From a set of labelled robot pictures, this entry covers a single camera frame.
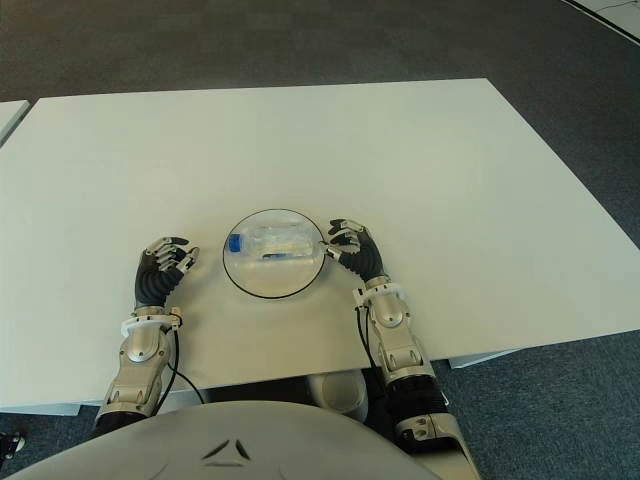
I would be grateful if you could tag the white neighbouring table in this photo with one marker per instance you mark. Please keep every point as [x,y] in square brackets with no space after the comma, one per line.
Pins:
[10,117]

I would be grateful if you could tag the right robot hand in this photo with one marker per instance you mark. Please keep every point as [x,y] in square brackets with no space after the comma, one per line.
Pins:
[362,255]

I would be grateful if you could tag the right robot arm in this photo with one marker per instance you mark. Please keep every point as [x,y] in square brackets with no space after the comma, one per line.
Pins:
[410,380]

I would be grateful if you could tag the white background desk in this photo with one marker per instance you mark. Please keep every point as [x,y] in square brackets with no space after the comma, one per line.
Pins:
[610,15]

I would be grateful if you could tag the grey robot torso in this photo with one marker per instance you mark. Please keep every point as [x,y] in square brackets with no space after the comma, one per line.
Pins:
[225,445]

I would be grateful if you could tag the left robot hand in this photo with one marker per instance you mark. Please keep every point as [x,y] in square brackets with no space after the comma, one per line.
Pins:
[155,282]

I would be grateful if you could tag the black wheeled stand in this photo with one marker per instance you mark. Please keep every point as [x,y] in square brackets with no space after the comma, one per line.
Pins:
[11,444]

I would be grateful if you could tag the white plate black rim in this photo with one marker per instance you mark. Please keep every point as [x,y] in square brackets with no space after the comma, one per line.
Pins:
[272,280]

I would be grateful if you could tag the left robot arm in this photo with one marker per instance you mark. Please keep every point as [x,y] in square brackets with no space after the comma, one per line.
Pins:
[137,365]

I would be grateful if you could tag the clear water bottle blue cap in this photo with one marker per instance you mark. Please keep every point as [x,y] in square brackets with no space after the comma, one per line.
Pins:
[280,242]

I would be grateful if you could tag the white table foot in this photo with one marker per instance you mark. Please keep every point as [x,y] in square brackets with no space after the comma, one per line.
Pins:
[45,407]
[482,357]

